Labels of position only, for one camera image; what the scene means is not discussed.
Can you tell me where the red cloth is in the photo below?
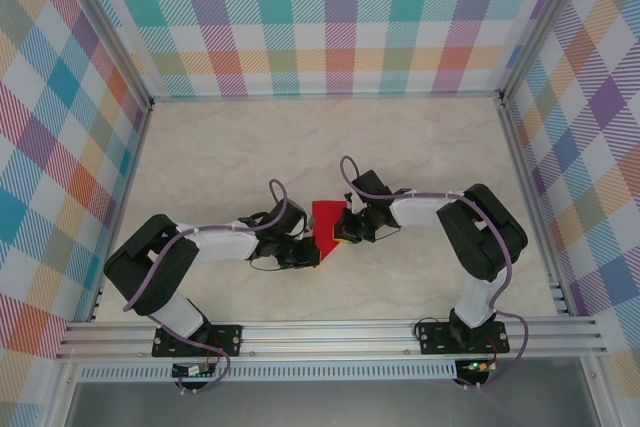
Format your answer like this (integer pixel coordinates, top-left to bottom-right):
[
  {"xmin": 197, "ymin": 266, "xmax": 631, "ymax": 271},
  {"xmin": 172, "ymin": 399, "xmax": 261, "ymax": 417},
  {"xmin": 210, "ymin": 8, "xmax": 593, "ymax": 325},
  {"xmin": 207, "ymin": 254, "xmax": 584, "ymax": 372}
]
[{"xmin": 310, "ymin": 199, "xmax": 347, "ymax": 273}]

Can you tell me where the grey metal sheet panel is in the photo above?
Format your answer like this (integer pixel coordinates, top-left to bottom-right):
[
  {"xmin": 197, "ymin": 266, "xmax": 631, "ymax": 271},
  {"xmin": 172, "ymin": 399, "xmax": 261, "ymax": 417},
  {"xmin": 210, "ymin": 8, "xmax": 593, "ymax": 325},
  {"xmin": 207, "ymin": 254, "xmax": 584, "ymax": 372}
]
[{"xmin": 64, "ymin": 379, "xmax": 601, "ymax": 427}]

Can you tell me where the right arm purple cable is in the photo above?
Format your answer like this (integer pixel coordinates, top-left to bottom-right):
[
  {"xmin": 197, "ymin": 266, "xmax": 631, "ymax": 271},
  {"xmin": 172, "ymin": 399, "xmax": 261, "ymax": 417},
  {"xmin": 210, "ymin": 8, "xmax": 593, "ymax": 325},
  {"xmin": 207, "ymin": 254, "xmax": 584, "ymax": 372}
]
[{"xmin": 339, "ymin": 154, "xmax": 531, "ymax": 393}]

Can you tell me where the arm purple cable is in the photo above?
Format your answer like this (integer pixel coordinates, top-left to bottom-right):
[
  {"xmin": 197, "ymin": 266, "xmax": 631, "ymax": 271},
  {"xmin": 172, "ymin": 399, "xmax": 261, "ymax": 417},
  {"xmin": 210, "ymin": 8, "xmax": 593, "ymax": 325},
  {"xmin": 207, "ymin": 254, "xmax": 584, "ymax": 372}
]
[
  {"xmin": 121, "ymin": 178, "xmax": 290, "ymax": 396},
  {"xmin": 339, "ymin": 154, "xmax": 531, "ymax": 393}
]

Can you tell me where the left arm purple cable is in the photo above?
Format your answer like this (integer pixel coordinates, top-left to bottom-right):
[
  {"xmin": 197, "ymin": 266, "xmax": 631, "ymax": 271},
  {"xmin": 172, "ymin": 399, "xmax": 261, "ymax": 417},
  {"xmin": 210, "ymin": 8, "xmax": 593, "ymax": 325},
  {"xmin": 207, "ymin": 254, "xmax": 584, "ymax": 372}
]
[{"xmin": 121, "ymin": 178, "xmax": 290, "ymax": 396}]

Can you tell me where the long aluminium mounting rail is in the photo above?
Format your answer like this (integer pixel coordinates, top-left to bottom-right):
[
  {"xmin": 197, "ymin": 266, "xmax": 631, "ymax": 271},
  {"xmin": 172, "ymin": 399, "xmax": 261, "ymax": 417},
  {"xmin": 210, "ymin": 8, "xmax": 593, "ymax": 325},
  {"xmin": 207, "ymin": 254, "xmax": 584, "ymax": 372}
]
[{"xmin": 54, "ymin": 315, "xmax": 609, "ymax": 361}]

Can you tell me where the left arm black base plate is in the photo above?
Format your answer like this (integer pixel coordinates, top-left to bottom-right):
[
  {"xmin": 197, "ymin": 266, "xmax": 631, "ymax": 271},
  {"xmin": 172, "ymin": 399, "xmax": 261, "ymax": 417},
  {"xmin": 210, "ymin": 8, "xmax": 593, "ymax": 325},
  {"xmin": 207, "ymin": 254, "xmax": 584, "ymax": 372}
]
[{"xmin": 152, "ymin": 322, "xmax": 245, "ymax": 359}]

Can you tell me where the perforated metal cable tray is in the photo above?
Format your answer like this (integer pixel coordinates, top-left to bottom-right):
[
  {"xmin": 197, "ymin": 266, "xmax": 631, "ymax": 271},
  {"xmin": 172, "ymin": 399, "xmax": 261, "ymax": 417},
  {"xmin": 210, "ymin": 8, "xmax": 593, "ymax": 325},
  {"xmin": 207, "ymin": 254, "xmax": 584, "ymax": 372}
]
[{"xmin": 78, "ymin": 359, "xmax": 459, "ymax": 382}]

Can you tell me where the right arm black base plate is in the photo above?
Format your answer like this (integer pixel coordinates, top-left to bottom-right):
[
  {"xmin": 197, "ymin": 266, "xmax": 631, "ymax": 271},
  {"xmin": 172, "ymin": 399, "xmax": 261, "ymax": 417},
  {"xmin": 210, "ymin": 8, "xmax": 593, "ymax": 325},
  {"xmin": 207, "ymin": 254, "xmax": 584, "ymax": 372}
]
[{"xmin": 417, "ymin": 319, "xmax": 511, "ymax": 356}]

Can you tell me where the aluminium rear floor rail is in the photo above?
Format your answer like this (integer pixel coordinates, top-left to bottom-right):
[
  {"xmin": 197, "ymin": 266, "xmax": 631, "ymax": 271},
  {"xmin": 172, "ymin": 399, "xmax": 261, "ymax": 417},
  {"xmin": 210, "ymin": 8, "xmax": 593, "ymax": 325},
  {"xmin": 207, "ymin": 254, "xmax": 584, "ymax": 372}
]
[{"xmin": 149, "ymin": 90, "xmax": 506, "ymax": 104}]

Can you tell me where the aluminium side floor rail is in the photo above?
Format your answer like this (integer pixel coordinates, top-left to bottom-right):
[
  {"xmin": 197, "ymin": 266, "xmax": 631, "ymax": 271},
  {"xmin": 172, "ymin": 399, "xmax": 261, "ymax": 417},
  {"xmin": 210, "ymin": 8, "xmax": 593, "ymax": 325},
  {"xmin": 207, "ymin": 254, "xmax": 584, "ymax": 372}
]
[
  {"xmin": 497, "ymin": 96, "xmax": 571, "ymax": 318},
  {"xmin": 87, "ymin": 101, "xmax": 154, "ymax": 323}
]

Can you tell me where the aluminium frame post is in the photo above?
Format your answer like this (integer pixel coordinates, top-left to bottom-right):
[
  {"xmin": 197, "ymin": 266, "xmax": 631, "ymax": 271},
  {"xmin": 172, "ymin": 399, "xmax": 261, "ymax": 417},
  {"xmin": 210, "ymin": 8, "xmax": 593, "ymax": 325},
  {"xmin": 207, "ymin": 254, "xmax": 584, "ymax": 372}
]
[
  {"xmin": 499, "ymin": 0, "xmax": 599, "ymax": 108},
  {"xmin": 52, "ymin": 0, "xmax": 154, "ymax": 113}
]

